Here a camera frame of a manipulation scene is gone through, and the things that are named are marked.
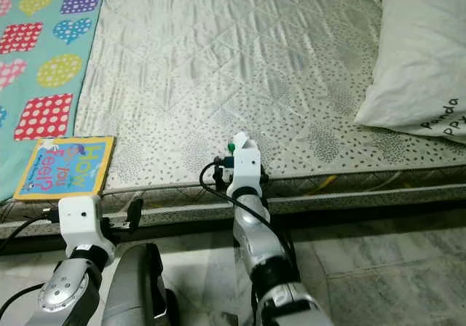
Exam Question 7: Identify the white paper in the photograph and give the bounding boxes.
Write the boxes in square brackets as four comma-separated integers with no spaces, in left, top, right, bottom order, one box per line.
[228,132,257,154]

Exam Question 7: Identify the yellow and blue children's book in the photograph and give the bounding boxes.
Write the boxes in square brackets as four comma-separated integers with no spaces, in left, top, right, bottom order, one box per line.
[12,135,116,202]

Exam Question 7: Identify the grey left robot leg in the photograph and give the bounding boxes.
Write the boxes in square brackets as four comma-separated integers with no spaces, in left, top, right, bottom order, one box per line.
[100,242,179,326]

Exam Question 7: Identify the grey quilted mattress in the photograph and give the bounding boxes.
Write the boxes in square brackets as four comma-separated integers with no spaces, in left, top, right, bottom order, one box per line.
[0,0,466,232]

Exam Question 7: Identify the teal blanket with colourful patches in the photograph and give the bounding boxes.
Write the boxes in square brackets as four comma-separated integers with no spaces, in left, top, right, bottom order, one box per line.
[0,0,108,202]

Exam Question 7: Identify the white pillow with black print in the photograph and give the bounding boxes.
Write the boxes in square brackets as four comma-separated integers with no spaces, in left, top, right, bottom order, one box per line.
[355,0,466,146]

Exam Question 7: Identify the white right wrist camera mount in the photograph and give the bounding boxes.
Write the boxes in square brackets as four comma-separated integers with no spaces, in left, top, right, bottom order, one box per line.
[229,143,265,196]

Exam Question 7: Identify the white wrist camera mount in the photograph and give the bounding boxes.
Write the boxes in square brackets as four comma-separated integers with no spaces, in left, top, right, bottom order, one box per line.
[58,195,116,263]
[229,143,265,196]

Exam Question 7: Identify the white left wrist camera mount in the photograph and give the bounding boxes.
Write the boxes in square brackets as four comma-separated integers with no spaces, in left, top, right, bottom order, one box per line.
[58,195,116,263]

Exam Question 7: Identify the dark bed frame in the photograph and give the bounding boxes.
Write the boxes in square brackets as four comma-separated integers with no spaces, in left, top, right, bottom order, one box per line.
[0,191,466,254]

